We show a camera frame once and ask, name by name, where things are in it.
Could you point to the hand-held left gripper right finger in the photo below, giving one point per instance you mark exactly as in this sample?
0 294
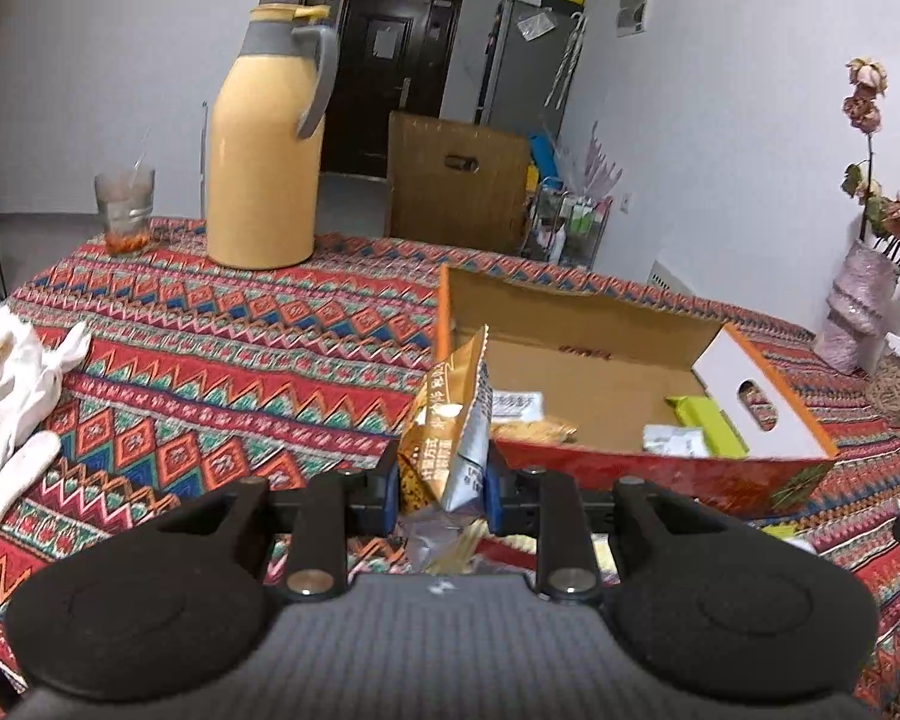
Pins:
495 499

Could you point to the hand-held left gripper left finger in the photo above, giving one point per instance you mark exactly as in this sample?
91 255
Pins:
390 495

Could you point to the clear cracker stick packet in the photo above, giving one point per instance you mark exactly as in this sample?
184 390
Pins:
446 551

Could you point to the yellow cracker packet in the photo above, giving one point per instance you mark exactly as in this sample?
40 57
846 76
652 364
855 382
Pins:
532 433

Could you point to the gold silver snack packet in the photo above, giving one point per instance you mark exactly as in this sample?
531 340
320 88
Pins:
446 427

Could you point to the white snack packet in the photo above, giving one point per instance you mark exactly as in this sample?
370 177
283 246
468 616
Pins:
516 405
671 440

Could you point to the green long snack packet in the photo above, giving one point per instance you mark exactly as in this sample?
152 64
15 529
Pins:
787 538
709 427

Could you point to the red cardboard box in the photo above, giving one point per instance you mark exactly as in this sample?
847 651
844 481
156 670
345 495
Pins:
607 360

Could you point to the pink textured vase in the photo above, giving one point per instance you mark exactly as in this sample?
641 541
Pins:
859 307

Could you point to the wooden chair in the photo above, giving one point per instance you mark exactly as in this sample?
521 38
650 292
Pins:
450 187

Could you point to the blue plastic item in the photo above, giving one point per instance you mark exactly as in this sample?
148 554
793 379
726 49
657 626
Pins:
544 157

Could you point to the pink feathery decoration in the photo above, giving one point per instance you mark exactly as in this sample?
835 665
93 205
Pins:
596 161

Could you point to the yellow thermos jug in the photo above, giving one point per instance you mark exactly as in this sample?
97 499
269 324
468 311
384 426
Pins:
259 157

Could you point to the white cotton glove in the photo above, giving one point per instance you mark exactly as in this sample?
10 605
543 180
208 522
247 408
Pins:
4 465
22 349

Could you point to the glass cup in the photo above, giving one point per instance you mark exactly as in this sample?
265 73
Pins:
125 210

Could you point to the dark entrance door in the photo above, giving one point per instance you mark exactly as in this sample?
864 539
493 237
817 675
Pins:
375 90

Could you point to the grey refrigerator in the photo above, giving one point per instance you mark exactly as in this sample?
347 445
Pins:
521 75

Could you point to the white folded umbrella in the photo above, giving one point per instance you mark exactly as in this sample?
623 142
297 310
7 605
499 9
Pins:
566 60

